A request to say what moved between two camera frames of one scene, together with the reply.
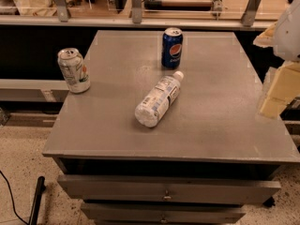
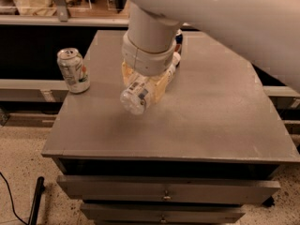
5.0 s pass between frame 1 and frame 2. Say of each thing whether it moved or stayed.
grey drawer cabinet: stayed
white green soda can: stayed
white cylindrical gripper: moved
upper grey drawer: stayed
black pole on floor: stayed
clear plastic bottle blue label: moved
